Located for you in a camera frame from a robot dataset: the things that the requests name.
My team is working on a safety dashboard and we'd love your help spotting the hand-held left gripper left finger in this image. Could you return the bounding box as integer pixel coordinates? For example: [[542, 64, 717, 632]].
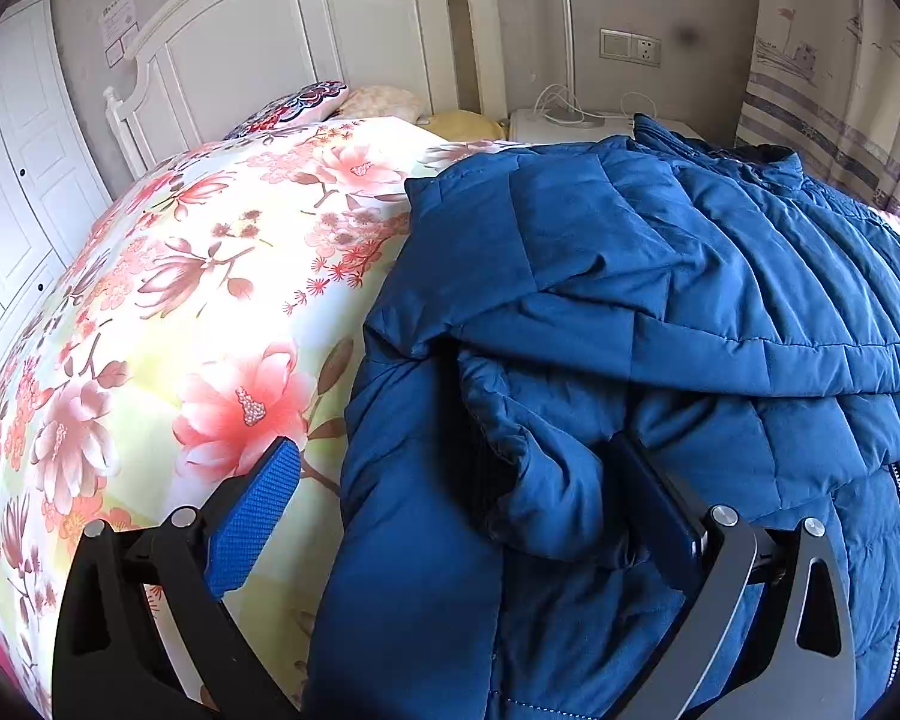
[[51, 435, 305, 720]]

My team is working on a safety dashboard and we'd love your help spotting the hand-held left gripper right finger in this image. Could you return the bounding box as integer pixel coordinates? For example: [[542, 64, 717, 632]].
[[607, 435, 860, 720]]

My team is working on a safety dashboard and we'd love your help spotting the blue puffer jacket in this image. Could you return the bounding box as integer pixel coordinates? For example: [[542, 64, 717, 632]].
[[304, 114, 900, 720]]

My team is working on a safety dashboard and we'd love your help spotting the floral quilt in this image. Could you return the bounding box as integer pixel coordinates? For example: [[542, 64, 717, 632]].
[[0, 116, 511, 720]]

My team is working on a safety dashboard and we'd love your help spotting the white nightstand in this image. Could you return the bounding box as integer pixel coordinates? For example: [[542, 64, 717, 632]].
[[508, 108, 706, 145]]

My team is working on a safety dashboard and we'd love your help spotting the patterned pillow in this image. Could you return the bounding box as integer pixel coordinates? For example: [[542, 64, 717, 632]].
[[223, 81, 348, 140]]

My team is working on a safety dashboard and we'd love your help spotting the white wardrobe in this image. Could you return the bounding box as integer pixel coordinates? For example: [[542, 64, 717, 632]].
[[0, 0, 113, 391]]

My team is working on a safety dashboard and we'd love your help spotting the yellow pillow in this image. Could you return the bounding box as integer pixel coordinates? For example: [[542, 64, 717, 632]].
[[420, 111, 507, 143]]

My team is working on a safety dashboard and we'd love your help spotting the beige pillow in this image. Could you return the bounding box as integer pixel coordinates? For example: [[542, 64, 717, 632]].
[[337, 85, 430, 125]]

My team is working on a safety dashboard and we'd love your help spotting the printed curtain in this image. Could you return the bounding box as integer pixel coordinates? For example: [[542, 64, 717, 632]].
[[735, 0, 900, 218]]

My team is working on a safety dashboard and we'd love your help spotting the white bed headboard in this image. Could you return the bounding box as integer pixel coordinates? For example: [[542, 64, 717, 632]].
[[103, 0, 509, 166]]

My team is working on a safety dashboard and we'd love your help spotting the silver desk lamp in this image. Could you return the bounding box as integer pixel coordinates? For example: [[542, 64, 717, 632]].
[[546, 0, 605, 125]]

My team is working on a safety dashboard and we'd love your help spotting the white cable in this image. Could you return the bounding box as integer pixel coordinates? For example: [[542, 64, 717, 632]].
[[532, 84, 661, 125]]

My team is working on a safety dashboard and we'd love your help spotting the wall socket panel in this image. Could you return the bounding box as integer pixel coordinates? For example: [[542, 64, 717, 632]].
[[598, 28, 662, 62]]

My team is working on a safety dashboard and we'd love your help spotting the paper wall notice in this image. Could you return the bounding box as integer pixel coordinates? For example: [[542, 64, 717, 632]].
[[99, 0, 142, 65]]

